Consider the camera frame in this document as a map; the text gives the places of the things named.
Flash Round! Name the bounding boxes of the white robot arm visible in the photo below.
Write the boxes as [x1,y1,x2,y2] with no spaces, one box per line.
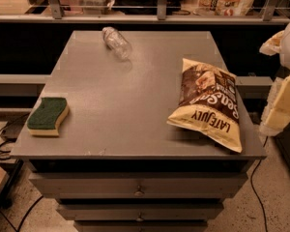
[259,22,290,136]

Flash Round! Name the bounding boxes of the black bag on shelf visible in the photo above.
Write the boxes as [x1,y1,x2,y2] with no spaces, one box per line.
[112,0,183,15]

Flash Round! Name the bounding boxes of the Late July chips bag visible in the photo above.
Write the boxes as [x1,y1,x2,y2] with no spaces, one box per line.
[167,58,243,153]

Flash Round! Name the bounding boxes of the clear plastic water bottle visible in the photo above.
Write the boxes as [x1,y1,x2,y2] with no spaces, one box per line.
[102,27,132,61]

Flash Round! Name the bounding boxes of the black floor cables left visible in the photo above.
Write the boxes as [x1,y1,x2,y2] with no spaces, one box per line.
[0,113,44,232]

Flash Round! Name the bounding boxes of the grey drawer cabinet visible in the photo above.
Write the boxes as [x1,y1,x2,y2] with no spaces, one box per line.
[12,31,265,232]

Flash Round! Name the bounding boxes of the green yellow sponge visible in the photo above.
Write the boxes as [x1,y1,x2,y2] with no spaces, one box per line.
[27,97,70,136]

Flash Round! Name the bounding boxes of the black floor cable right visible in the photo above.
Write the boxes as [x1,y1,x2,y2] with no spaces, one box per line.
[249,135,270,232]

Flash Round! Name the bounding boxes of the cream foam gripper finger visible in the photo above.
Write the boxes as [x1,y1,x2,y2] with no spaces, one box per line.
[259,74,290,136]

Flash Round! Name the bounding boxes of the metal shelf rail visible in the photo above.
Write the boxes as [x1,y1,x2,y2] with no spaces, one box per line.
[0,0,290,25]

